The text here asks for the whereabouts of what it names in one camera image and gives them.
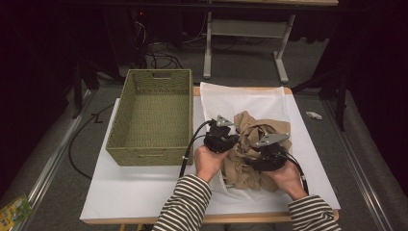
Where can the aluminium floor rail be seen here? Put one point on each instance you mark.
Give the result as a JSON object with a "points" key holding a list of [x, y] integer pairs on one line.
{"points": [[354, 166], [48, 168]]}

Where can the white mesh laundry bag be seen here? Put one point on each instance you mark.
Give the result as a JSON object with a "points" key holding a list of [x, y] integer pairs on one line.
{"points": [[250, 101]]}

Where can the white crumpled scrap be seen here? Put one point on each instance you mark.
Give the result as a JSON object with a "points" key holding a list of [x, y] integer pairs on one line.
{"points": [[313, 115]]}

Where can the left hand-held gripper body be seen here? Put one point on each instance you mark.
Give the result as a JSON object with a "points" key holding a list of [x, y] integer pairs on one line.
{"points": [[218, 141]]}

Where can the person's left hand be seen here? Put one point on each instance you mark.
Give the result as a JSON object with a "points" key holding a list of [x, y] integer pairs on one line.
{"points": [[208, 165]]}

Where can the green printed packet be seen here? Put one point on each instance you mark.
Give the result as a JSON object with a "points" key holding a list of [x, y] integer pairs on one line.
{"points": [[12, 213]]}

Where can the person's right hand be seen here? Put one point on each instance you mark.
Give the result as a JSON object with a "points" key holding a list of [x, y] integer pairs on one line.
{"points": [[288, 179]]}

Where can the white metal desk frame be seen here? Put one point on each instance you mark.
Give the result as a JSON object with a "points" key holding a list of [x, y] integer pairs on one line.
{"points": [[247, 28]]}

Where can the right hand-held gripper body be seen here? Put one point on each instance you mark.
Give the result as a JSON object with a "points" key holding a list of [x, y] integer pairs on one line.
{"points": [[269, 160]]}

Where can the tan cloth garment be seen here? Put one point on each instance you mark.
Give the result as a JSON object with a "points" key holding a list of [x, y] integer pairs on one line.
{"points": [[243, 166]]}

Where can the green woven basket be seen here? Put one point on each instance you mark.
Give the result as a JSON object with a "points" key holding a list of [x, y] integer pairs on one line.
{"points": [[150, 157]]}

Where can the black metal stand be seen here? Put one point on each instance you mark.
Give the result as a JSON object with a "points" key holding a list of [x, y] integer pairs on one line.
{"points": [[78, 89], [341, 96]]}

